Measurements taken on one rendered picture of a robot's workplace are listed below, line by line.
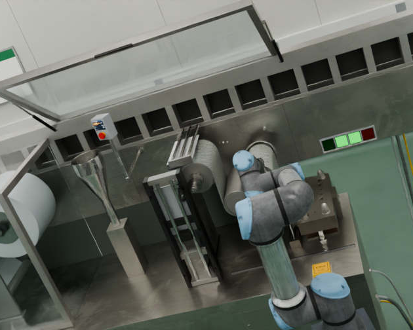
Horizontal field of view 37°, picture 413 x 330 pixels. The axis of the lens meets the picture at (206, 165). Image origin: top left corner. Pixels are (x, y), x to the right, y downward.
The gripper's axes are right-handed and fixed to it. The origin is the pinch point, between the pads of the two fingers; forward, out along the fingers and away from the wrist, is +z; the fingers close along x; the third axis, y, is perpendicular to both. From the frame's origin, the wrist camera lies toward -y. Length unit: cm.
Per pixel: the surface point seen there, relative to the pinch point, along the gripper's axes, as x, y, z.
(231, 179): 15.8, 9.3, 14.8
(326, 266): -16.4, -37.7, 6.6
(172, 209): 38.9, -2.4, -5.6
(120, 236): 73, -3, 16
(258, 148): 1.1, 19.3, 14.2
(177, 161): 31.2, 15.6, -11.3
